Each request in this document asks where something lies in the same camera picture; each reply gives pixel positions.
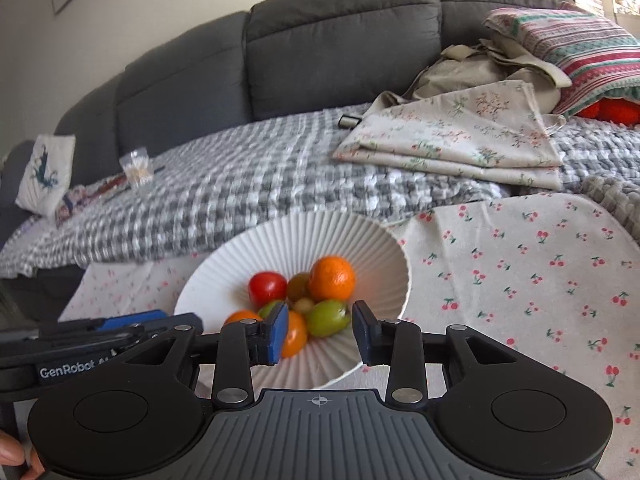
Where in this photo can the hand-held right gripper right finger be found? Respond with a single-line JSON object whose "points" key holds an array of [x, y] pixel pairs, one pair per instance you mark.
{"points": [[365, 332]]}

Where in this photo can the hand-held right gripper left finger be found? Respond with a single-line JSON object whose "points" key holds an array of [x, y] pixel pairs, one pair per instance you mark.
{"points": [[278, 332]]}

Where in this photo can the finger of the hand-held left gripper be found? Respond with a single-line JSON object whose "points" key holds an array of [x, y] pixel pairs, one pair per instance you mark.
{"points": [[135, 319]]}

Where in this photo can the green reddish round fruit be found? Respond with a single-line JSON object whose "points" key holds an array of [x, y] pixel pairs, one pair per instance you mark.
{"points": [[267, 310]]}

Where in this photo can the small yellow tomato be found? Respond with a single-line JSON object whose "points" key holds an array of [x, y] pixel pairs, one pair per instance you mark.
{"points": [[303, 305]]}

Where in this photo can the large green round fruit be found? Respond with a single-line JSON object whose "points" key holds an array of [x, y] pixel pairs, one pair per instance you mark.
{"points": [[327, 317]]}

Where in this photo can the red tomato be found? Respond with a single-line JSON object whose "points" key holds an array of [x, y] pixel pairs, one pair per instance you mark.
{"points": [[267, 287]]}

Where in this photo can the brown kiwi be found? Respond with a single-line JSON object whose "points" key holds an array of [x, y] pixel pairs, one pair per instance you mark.
{"points": [[298, 285]]}

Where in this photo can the large orange mandarin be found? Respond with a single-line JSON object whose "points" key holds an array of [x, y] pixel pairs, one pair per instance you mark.
{"points": [[332, 277]]}

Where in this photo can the white ribbed bowl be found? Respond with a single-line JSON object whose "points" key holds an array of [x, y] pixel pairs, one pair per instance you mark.
{"points": [[350, 240]]}

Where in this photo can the person's left hand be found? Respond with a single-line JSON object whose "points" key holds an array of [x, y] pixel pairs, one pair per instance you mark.
{"points": [[10, 452]]}

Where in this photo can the patterned fabric pouch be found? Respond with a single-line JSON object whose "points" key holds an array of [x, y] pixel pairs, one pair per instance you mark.
{"points": [[70, 205]]}

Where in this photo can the dark red case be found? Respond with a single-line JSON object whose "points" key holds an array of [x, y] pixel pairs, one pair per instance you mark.
{"points": [[107, 186]]}

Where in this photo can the clear cotton swab box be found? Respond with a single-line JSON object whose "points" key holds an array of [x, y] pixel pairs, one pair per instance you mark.
{"points": [[135, 166]]}

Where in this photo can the grey checkered blanket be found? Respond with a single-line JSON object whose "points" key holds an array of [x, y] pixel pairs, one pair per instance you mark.
{"points": [[250, 175]]}

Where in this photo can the cherry print tablecloth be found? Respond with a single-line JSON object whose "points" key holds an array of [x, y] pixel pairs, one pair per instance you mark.
{"points": [[525, 285]]}

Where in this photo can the white deer print pillow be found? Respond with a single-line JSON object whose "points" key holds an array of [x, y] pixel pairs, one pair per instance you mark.
{"points": [[45, 175]]}

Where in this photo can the small black metal item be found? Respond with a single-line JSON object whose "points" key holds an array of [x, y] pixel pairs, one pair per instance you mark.
{"points": [[348, 121]]}

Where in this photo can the folded floral cloth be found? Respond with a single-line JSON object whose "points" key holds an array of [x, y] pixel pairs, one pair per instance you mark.
{"points": [[450, 135]]}

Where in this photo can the beige canvas bag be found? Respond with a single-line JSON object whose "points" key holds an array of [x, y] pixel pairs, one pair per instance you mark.
{"points": [[460, 75]]}

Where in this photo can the dark grey sofa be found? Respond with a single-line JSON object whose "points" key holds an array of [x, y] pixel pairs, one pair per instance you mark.
{"points": [[325, 50]]}

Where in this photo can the red plush item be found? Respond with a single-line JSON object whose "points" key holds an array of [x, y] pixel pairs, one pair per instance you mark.
{"points": [[612, 110]]}

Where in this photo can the striped patterned pillow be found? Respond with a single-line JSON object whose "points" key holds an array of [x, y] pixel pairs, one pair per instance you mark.
{"points": [[595, 55]]}

